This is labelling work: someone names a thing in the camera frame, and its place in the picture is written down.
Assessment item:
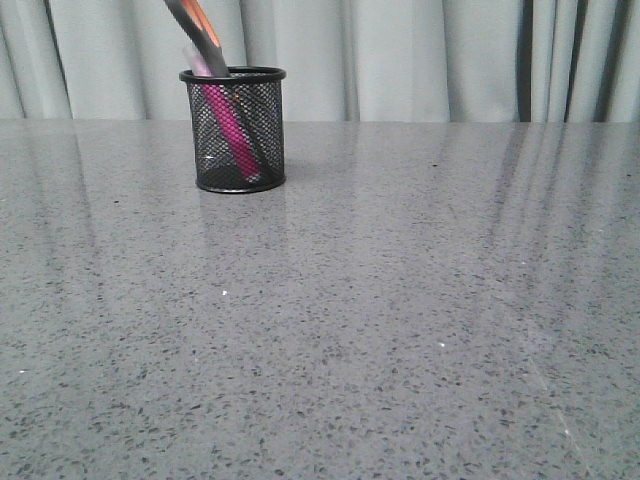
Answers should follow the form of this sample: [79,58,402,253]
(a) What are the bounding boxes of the magenta marker pen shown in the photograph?
[183,44,261,183]

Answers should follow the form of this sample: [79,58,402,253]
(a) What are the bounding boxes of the grey orange scissors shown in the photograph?
[165,1,266,184]

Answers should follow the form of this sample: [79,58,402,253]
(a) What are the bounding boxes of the black mesh pen holder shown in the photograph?
[179,66,286,194]

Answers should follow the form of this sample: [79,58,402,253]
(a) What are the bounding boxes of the grey curtain backdrop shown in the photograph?
[1,1,639,122]

